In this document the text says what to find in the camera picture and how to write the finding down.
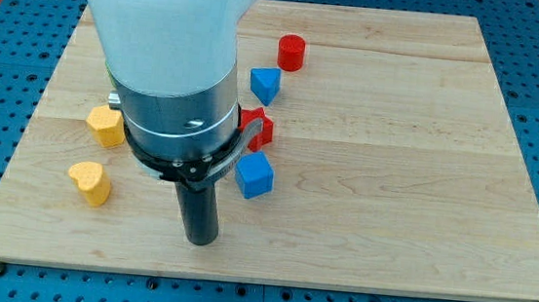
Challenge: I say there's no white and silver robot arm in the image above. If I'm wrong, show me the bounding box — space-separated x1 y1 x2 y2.
87 0 256 182

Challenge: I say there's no red star block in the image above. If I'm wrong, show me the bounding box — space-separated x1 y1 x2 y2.
238 107 274 153

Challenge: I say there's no blue cube block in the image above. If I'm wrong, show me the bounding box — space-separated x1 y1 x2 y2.
235 151 274 199

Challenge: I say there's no blue triangular prism block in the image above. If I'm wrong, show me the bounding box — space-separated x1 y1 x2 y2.
250 67 282 106

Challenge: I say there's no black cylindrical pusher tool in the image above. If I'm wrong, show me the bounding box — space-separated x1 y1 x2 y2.
174 183 219 245

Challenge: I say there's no red cylinder block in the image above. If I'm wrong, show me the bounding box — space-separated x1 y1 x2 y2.
277 34 306 72

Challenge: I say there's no wooden board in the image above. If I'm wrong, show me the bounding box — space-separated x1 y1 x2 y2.
0 0 539 302

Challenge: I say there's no yellow pentagon block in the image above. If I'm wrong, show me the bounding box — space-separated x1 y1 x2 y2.
86 105 125 148

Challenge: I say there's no yellow heart block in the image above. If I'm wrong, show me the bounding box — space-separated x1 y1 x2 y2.
68 161 112 208

